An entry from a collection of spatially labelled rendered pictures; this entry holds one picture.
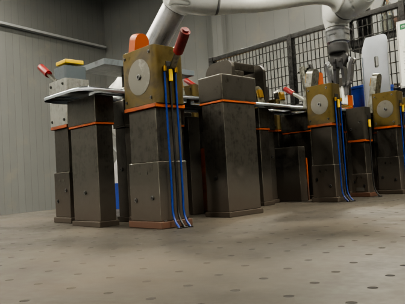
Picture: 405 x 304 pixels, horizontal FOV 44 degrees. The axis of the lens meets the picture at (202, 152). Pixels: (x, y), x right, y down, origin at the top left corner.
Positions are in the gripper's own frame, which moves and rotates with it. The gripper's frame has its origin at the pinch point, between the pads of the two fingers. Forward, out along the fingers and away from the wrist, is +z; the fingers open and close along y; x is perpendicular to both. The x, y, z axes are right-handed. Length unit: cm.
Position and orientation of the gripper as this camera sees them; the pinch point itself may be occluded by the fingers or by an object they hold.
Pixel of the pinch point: (342, 96)
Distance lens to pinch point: 197.8
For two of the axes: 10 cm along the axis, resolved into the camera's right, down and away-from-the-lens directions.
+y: 6.9, -0.7, -7.2
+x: 7.2, -0.1, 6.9
